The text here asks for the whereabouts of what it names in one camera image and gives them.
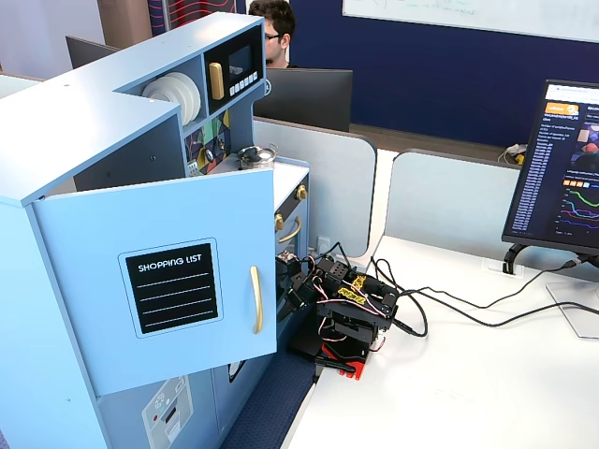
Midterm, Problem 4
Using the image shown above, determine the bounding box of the grey desk divider panel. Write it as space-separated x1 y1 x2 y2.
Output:
252 116 378 260
382 148 526 256

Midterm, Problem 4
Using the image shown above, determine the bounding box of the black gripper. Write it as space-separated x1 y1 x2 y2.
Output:
282 264 329 313

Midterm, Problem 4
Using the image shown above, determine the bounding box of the dark blue felt mat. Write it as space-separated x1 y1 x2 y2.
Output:
218 354 320 449

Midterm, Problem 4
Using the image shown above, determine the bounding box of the black red robot base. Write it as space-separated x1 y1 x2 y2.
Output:
285 322 387 383

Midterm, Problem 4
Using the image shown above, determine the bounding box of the person with glasses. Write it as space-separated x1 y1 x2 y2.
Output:
247 0 299 70

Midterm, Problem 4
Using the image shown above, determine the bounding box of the blue toy kitchen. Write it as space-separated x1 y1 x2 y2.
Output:
0 11 313 449

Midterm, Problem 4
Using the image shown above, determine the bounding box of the black cable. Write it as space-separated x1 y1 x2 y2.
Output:
373 287 599 339
372 254 592 311

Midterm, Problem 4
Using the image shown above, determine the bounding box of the blue shopping list cabinet door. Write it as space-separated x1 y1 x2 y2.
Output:
30 167 279 398

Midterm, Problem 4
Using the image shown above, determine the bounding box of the silver monitor stand base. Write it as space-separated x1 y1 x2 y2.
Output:
545 279 599 340

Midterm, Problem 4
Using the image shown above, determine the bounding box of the yellow white desk clutter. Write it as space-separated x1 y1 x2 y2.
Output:
498 142 529 167

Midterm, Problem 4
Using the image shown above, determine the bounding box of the gold cabinet door handle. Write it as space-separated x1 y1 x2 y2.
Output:
248 265 265 336

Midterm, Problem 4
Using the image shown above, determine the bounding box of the black curved monitor bracket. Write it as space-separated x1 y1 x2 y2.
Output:
502 241 529 277

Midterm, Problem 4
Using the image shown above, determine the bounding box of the lit computer monitor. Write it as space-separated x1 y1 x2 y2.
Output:
501 79 599 257

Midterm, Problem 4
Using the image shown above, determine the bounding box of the white toy plate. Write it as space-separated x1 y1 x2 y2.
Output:
141 77 175 102
170 70 203 127
156 73 191 123

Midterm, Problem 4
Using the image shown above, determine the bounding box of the steel toy pot with lid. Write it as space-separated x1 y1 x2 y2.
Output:
236 143 280 172

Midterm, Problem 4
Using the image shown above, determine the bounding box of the whiteboard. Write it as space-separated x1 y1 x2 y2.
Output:
341 0 599 45

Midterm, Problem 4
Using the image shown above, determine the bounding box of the gold oven handle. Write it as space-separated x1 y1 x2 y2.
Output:
277 216 302 244

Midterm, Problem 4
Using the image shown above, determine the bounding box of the dark grey monitor back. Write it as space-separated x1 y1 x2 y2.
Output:
65 35 123 71

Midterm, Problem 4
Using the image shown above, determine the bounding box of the black toy microwave door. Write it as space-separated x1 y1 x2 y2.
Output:
203 21 268 118

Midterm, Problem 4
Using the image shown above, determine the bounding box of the black monitor back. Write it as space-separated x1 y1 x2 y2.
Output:
254 66 354 134

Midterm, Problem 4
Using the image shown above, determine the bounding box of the gold microwave handle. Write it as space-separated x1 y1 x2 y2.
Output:
208 61 226 101

